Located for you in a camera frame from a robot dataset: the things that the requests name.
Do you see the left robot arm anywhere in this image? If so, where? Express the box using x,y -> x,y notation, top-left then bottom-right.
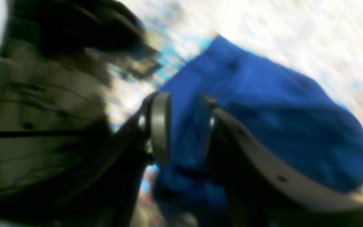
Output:
12,0 -> 161,79

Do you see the patterned tile tablecloth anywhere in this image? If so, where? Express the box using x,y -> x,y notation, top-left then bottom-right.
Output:
103,0 -> 363,227

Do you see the blue long-sleeve shirt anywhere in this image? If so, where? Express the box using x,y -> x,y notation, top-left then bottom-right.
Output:
153,36 -> 363,227

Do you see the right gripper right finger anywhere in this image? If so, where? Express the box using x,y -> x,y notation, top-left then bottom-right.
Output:
201,95 -> 363,227

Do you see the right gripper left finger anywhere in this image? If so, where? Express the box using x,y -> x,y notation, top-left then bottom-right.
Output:
0,91 -> 172,227

